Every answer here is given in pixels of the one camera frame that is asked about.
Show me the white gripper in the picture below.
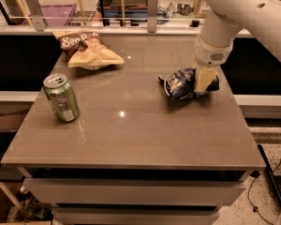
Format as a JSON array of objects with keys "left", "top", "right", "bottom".
[{"left": 192, "top": 35, "right": 232, "bottom": 93}]

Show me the blue chip bag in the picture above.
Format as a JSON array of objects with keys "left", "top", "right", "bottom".
[{"left": 158, "top": 67, "right": 219, "bottom": 100}]

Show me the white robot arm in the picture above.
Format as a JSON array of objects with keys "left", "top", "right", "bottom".
[{"left": 193, "top": 0, "right": 281, "bottom": 92}]

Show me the brown and yellow chip bag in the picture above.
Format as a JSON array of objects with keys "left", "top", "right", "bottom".
[{"left": 53, "top": 31, "right": 124, "bottom": 70}]

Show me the cardboard box with label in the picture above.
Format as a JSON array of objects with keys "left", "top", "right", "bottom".
[{"left": 193, "top": 0, "right": 209, "bottom": 19}]

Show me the green soda can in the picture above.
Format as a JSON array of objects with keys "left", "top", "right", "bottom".
[{"left": 43, "top": 73, "right": 80, "bottom": 123}]

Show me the black floor strip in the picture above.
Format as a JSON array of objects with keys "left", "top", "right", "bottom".
[{"left": 258, "top": 144, "right": 281, "bottom": 208}]

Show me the purple plastic crate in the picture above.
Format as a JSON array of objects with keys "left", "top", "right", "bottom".
[{"left": 40, "top": 4, "right": 77, "bottom": 27}]

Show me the upper grey drawer front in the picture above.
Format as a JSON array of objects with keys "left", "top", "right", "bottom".
[{"left": 24, "top": 178, "right": 245, "bottom": 206}]

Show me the grey drawer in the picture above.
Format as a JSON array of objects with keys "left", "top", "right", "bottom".
[
  {"left": 24, "top": 178, "right": 245, "bottom": 206},
  {"left": 52, "top": 208, "right": 219, "bottom": 225}
]

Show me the lower grey drawer front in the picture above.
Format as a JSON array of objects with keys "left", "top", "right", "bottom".
[{"left": 52, "top": 208, "right": 219, "bottom": 225}]

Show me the grey metal railing post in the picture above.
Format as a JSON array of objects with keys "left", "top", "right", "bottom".
[{"left": 147, "top": 0, "right": 158, "bottom": 33}]

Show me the black cable on floor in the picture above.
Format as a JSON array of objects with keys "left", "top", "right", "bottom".
[{"left": 246, "top": 141, "right": 281, "bottom": 225}]

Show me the left grey metal bracket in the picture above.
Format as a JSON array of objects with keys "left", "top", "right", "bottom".
[{"left": 26, "top": 0, "right": 47, "bottom": 31}]

